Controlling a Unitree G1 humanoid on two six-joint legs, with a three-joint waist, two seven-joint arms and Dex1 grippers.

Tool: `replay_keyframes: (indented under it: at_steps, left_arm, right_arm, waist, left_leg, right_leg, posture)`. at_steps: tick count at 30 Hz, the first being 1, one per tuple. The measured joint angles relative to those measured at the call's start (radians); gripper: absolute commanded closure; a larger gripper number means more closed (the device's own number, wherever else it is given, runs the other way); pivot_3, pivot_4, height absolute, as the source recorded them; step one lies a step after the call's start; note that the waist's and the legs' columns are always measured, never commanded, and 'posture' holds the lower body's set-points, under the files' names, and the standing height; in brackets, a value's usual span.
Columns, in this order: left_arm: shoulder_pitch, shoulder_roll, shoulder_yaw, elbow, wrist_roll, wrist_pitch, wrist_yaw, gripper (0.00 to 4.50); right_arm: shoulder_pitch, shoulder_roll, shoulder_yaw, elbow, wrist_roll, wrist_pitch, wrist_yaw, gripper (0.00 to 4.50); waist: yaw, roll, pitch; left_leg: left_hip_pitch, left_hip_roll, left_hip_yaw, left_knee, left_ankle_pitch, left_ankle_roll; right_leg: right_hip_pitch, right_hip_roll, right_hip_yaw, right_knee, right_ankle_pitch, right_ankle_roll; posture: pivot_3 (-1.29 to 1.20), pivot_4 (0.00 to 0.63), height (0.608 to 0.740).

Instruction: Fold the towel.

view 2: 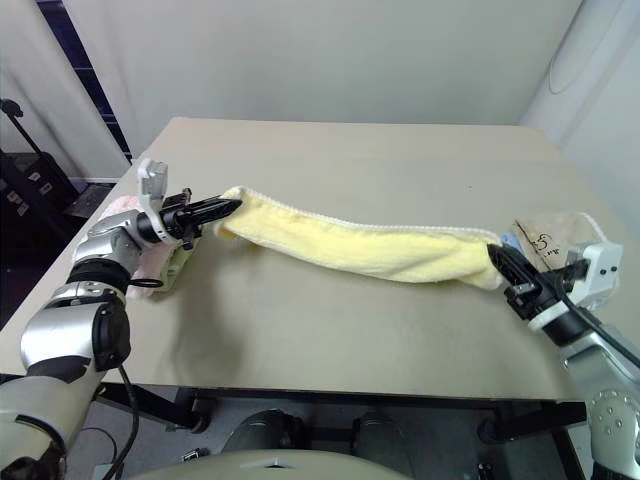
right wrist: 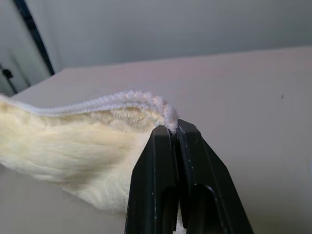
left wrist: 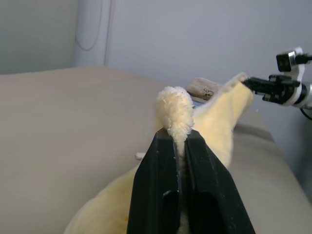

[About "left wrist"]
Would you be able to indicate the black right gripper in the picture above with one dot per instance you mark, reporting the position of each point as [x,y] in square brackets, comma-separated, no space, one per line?
[278,89]

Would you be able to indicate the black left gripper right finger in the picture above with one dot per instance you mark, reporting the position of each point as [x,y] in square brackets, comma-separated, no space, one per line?
[209,185]

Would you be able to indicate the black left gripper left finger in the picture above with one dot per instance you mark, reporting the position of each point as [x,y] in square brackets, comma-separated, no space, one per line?
[151,182]

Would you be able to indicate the yellow fluffy towel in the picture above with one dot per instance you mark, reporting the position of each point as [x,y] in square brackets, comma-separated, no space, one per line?
[214,117]

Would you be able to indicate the beige towel with embroidery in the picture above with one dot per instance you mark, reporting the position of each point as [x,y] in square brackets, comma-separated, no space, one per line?
[200,86]

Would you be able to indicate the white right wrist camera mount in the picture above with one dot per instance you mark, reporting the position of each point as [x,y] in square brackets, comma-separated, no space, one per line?
[299,73]

